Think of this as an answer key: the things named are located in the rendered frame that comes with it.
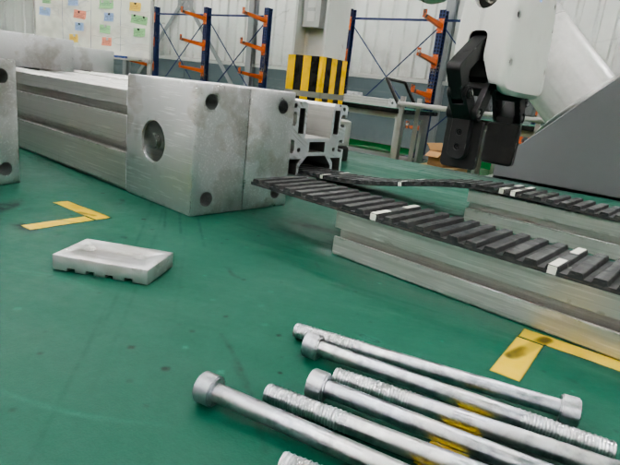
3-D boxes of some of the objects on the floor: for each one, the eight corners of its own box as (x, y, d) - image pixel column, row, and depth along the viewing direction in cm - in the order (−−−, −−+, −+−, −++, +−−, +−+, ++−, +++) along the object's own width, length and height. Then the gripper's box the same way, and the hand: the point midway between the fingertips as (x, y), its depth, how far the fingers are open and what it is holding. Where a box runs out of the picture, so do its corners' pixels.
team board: (23, 135, 590) (17, -53, 538) (55, 132, 637) (52, -41, 584) (137, 153, 554) (142, -46, 502) (163, 149, 601) (170, -33, 549)
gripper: (514, -18, 51) (478, 156, 56) (429, -73, 38) (392, 160, 43) (595, -22, 47) (549, 169, 51) (530, -85, 34) (476, 178, 38)
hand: (480, 152), depth 47 cm, fingers open, 8 cm apart
